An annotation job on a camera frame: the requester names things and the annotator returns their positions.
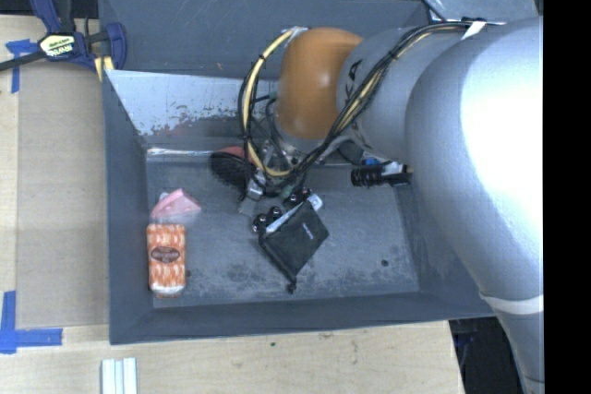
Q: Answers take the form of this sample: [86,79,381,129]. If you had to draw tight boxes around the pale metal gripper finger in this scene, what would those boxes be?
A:
[237,178,269,216]

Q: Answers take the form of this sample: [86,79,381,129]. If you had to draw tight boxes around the white bar with black knobs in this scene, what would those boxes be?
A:
[251,187,324,233]

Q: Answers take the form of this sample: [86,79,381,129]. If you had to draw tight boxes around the black oval hairbrush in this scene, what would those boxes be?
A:
[209,151,256,191]

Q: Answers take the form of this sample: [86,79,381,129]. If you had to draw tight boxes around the red rounded object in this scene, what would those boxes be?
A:
[216,145,253,164]

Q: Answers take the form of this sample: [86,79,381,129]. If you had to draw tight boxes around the black fabric pouch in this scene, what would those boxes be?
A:
[257,200,331,294]

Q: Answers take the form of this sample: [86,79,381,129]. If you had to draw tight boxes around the pink clear-wrapped packet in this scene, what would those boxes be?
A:
[149,187,203,223]

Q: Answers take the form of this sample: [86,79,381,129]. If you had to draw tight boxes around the grey metal bin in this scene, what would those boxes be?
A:
[96,0,496,345]

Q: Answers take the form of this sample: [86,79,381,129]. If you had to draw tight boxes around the orange and white packet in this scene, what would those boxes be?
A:
[146,222,187,298]

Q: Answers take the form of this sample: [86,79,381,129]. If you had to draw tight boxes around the pale wood flat board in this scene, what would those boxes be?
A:
[15,58,112,329]

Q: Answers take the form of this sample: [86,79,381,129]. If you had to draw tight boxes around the black cylinder on white bracket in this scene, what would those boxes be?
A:
[350,158,414,189]

